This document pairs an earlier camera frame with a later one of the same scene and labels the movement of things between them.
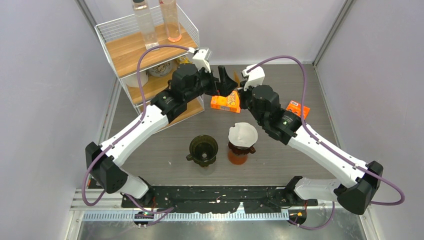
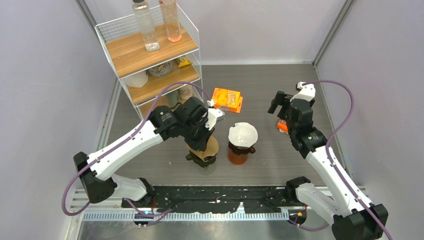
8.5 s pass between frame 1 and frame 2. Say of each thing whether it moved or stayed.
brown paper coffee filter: moved
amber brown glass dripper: stayed
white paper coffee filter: stayed
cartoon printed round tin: stayed
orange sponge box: stayed
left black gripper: moved
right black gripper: moved
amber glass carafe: stayed
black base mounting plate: stayed
